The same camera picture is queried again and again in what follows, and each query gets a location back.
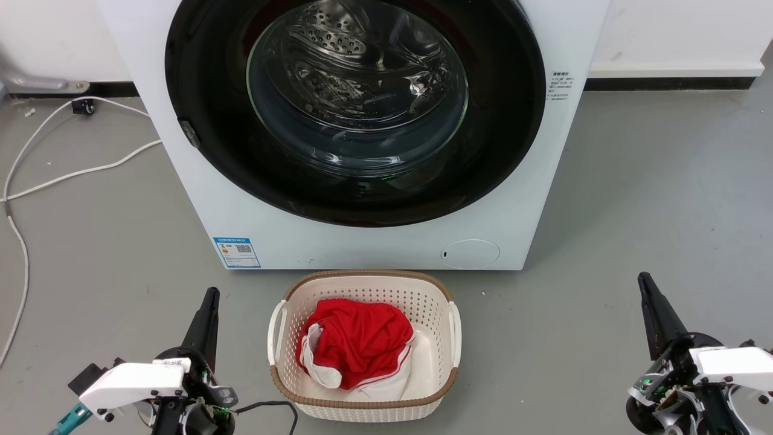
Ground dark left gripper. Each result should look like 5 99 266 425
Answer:
138 288 239 435

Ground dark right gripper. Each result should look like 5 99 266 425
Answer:
624 272 757 435

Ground white front-load washing machine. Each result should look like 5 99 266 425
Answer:
97 0 612 271

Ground round black glass washer door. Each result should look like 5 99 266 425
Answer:
164 0 548 228

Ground blue energy label sticker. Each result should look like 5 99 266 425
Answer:
213 236 261 269

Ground red and white garment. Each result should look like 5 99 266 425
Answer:
297 298 416 401

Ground round white filter cover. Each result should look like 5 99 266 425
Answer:
440 239 501 270

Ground cream plastic laundry basket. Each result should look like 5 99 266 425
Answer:
268 269 463 423

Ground small black text sticker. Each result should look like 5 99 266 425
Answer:
548 71 576 102

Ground stainless steel washer drum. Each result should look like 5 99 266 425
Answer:
260 0 463 131

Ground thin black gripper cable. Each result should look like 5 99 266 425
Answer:
233 400 299 435

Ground white power cable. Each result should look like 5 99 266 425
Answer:
0 97 162 368

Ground grey metal floor bracket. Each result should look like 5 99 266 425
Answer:
0 71 91 95

